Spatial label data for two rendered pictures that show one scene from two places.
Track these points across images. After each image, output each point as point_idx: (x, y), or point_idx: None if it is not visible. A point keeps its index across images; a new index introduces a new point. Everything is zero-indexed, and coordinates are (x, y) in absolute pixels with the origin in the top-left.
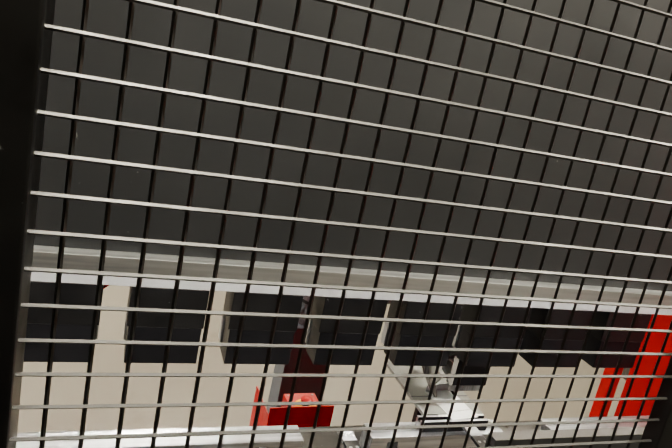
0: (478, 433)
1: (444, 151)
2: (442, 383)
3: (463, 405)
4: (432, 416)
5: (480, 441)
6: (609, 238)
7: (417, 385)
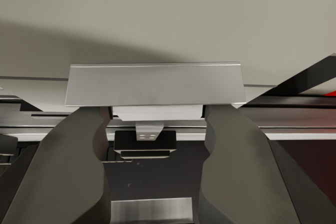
0: (154, 131)
1: None
2: (262, 20)
3: (197, 107)
4: (69, 114)
5: (144, 135)
6: None
7: (14, 20)
